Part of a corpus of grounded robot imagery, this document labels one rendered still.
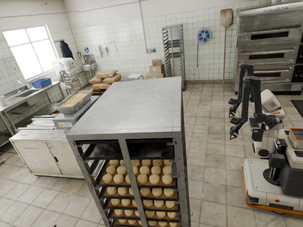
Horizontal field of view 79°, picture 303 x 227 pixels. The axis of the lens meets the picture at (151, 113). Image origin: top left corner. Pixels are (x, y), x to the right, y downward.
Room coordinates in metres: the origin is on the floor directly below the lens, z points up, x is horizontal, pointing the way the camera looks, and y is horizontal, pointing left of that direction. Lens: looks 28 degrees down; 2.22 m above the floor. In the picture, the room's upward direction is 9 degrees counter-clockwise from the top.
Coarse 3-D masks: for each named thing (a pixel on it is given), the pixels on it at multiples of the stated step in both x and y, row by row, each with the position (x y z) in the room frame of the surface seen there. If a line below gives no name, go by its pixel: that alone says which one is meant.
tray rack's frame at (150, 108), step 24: (120, 96) 1.00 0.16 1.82; (144, 96) 0.94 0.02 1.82; (168, 96) 0.89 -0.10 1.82; (96, 120) 0.75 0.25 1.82; (120, 120) 0.72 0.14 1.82; (144, 120) 0.68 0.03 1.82; (168, 120) 0.65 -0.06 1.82; (72, 144) 0.66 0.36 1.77; (120, 144) 0.62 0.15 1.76; (96, 192) 0.67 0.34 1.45; (144, 216) 0.62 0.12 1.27
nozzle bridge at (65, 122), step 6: (96, 96) 2.77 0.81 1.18; (90, 102) 2.57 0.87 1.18; (84, 108) 2.39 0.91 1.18; (60, 114) 2.30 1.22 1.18; (66, 114) 2.27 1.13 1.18; (72, 114) 2.24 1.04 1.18; (78, 114) 2.21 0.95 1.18; (54, 120) 2.18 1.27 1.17; (60, 120) 2.15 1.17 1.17; (66, 120) 2.13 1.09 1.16; (72, 120) 2.10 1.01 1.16; (60, 126) 2.16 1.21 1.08; (66, 126) 2.14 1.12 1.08; (72, 126) 2.11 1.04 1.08; (66, 132) 2.15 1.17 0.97
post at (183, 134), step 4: (184, 128) 1.16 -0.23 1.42; (184, 132) 1.16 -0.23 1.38; (184, 136) 1.16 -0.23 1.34; (184, 140) 1.16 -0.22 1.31; (184, 144) 1.16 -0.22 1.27; (184, 148) 1.16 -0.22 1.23; (184, 152) 1.16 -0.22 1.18; (184, 156) 1.16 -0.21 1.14; (184, 160) 1.16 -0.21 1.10; (184, 164) 1.16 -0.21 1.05; (184, 168) 1.16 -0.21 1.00; (184, 172) 1.16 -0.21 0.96; (184, 176) 1.16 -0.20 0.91; (188, 192) 1.16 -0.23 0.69; (188, 196) 1.16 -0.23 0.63; (188, 200) 1.16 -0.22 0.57; (188, 204) 1.16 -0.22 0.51; (188, 208) 1.16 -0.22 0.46; (188, 212) 1.16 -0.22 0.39; (188, 216) 1.16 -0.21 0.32; (188, 220) 1.16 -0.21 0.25; (188, 224) 1.16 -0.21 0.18
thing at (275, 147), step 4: (252, 144) 1.66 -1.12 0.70; (272, 148) 1.56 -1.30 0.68; (276, 148) 1.46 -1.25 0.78; (280, 148) 1.46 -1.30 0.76; (272, 152) 1.54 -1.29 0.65; (276, 152) 1.44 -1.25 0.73; (272, 156) 1.38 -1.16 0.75; (276, 156) 1.37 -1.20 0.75; (280, 156) 1.36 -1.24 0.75; (284, 156) 1.36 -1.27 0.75; (272, 160) 1.36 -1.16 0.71; (276, 160) 1.35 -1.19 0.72; (280, 160) 1.34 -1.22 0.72; (284, 160) 1.32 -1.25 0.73; (272, 164) 1.36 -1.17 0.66; (276, 164) 1.35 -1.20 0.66; (280, 164) 1.33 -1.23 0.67
